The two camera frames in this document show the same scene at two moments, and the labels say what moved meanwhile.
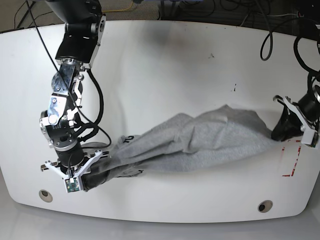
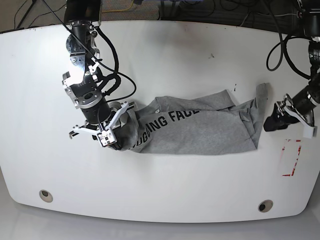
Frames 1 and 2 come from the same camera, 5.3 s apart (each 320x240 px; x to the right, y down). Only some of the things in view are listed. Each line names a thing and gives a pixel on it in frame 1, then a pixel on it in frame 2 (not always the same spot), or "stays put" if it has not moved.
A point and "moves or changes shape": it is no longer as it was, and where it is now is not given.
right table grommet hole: (265, 206) stays put
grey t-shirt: (189, 141) moves or changes shape
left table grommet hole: (45, 195) stays put
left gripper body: (70, 157) -> (99, 113)
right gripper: (288, 126) -> (280, 119)
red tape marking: (283, 149) stays put
